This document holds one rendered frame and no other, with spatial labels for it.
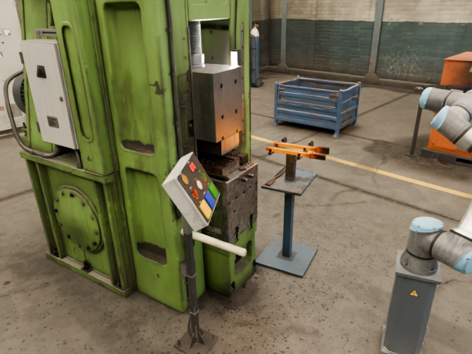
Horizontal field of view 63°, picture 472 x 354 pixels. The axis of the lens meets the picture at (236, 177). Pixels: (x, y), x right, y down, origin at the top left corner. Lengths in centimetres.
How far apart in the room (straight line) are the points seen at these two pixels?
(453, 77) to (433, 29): 436
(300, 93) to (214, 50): 378
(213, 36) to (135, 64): 62
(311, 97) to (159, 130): 429
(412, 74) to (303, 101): 417
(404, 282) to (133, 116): 177
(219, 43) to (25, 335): 225
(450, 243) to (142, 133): 173
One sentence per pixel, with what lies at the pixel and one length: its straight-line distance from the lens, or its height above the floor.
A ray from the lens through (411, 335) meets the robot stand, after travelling 253.
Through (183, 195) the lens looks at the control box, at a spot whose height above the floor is 111.
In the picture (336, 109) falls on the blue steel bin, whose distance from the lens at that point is 606.
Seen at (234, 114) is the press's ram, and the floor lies 129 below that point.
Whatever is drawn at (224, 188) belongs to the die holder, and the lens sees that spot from 237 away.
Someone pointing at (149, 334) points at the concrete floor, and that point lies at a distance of 270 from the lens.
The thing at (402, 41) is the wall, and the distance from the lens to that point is 997.
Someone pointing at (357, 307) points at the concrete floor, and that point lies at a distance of 290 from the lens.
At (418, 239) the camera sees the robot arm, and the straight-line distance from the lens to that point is 219.
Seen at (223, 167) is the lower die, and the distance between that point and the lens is 239.
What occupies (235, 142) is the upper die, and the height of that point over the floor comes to 111.
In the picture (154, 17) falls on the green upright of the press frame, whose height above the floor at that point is 186.
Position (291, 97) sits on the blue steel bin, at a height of 50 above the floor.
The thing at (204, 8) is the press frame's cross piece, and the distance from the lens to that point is 233.
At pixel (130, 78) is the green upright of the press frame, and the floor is 154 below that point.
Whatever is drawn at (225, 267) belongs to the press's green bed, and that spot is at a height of 26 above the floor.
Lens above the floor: 191
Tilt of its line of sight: 24 degrees down
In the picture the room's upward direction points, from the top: 1 degrees counter-clockwise
